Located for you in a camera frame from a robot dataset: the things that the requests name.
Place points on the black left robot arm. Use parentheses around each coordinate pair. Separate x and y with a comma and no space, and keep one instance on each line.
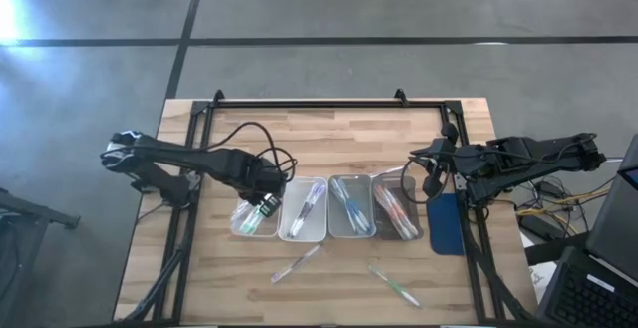
(189,158)

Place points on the grey plastic bin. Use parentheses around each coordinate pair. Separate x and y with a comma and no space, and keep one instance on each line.
(364,191)

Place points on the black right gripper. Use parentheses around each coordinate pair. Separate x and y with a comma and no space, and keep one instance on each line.
(446,161)

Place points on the black aluminium table frame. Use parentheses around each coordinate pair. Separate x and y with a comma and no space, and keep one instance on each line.
(324,103)

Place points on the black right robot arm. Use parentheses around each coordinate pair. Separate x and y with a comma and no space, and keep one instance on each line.
(538,156)

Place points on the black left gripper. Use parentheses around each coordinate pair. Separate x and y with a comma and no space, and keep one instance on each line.
(261,183)

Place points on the clear plastic bin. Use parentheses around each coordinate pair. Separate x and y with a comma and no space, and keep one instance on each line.
(236,228)

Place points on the white plastic bin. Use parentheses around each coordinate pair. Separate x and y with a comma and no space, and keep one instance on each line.
(319,226)

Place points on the blue mat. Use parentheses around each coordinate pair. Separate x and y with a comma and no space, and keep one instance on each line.
(446,233)

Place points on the dark grey monitor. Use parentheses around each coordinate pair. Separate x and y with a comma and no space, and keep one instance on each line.
(615,218)

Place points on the black laptop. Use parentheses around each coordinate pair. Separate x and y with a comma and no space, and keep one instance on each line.
(588,303)

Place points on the smoky brown plastic bin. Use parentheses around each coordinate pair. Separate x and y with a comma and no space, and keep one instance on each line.
(411,193)

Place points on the blue toothbrush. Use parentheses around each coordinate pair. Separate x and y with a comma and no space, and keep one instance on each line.
(350,211)
(356,221)
(354,206)
(338,191)
(344,203)

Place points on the black metal stand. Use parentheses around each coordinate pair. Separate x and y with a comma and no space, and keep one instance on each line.
(40,213)

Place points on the black power adapter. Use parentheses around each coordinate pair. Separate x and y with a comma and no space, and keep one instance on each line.
(550,188)

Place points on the purple toothbrush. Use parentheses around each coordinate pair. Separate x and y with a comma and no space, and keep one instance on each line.
(315,196)
(295,264)
(304,214)
(308,208)
(391,170)
(300,220)

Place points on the black power brick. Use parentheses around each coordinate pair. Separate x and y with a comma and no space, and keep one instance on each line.
(536,227)

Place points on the green toothbrush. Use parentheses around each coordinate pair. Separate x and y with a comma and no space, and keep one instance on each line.
(246,228)
(254,219)
(394,285)
(240,213)

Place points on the white paper sheet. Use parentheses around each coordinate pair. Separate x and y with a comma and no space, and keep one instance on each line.
(543,275)

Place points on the pile of toothbrushes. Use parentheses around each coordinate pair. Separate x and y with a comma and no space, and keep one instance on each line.
(362,228)

